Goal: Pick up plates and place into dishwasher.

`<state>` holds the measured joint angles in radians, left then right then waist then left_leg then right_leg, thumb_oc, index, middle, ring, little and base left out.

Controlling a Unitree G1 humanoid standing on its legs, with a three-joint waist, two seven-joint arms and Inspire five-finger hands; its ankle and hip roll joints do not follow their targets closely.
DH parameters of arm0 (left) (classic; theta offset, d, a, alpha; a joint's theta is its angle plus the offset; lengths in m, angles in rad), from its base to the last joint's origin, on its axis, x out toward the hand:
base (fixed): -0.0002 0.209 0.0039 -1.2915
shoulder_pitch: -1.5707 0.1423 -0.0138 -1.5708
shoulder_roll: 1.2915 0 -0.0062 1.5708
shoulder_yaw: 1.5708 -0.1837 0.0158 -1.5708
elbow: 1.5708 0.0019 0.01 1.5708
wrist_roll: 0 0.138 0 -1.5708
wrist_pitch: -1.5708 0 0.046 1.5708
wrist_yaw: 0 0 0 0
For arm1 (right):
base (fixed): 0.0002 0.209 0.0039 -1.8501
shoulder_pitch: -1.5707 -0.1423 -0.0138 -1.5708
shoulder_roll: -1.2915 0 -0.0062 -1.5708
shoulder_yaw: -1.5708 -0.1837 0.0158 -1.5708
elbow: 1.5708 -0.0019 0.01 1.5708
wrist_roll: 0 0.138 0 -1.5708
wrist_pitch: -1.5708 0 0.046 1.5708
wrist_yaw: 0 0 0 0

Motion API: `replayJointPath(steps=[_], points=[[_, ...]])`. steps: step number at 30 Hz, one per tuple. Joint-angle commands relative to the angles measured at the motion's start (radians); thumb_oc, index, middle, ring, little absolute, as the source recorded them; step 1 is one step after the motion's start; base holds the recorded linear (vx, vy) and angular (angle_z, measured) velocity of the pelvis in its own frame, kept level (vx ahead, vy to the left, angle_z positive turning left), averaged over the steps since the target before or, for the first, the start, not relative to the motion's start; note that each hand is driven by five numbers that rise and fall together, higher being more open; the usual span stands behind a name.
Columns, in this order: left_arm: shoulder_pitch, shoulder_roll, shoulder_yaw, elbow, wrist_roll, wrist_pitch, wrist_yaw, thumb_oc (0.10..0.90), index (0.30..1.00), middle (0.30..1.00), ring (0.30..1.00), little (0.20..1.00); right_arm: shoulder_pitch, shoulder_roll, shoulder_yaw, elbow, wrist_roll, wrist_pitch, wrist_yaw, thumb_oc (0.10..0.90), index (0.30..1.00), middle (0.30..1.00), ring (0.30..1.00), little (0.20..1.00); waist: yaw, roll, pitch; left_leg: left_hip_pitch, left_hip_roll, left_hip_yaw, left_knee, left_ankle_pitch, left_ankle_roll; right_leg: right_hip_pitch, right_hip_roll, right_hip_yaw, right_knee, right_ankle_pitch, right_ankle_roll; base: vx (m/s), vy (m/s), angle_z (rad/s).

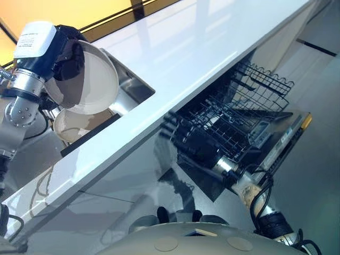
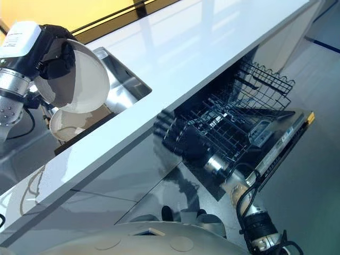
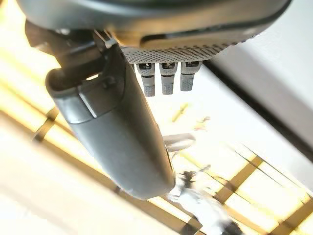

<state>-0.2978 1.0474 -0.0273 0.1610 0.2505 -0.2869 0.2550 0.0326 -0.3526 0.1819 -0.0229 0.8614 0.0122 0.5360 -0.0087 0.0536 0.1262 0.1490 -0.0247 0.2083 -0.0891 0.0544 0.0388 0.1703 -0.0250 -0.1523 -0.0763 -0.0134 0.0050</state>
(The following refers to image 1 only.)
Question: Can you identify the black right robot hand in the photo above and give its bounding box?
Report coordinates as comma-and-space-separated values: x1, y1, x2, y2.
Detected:
172, 124, 223, 171

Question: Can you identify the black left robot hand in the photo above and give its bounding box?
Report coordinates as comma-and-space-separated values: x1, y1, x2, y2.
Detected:
13, 22, 86, 82

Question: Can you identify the large white plate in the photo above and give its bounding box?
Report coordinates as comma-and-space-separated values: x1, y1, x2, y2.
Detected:
43, 39, 120, 116

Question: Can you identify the dishwasher door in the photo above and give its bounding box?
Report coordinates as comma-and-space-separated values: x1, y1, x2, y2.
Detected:
175, 110, 313, 203

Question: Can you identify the grey detergent dispenser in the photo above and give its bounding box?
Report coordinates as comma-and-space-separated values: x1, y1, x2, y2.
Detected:
249, 120, 273, 146

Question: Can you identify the robot right leg with foot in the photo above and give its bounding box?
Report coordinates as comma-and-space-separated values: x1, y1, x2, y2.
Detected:
191, 209, 230, 226

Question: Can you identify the robot leg with foot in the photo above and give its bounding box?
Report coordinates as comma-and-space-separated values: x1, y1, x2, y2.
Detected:
128, 206, 171, 235
191, 209, 230, 226

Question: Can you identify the stainless steel sink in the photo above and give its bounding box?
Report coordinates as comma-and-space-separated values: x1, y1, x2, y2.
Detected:
59, 48, 156, 158

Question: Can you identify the robot left leg with foot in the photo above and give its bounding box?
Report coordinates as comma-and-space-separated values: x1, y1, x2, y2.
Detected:
128, 206, 171, 235

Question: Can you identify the white bowl-shaped plate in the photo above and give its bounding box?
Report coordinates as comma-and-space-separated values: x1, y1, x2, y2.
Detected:
53, 107, 91, 142

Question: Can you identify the grey robot torso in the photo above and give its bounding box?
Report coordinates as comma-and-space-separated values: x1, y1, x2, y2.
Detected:
97, 221, 306, 255

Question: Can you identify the glossy grey counter cabinet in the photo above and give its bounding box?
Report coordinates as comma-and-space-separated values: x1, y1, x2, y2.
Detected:
0, 39, 324, 255

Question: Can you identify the black floor strip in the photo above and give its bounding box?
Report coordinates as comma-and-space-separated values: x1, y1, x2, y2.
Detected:
295, 38, 338, 57

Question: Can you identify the black wire dishwasher rack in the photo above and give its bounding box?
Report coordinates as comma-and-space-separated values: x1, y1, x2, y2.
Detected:
230, 61, 296, 114
167, 89, 291, 163

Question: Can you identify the black window frame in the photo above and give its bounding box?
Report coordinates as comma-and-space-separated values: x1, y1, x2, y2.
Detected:
0, 0, 182, 67

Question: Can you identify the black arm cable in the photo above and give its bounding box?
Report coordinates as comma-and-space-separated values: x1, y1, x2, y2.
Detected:
249, 169, 324, 255

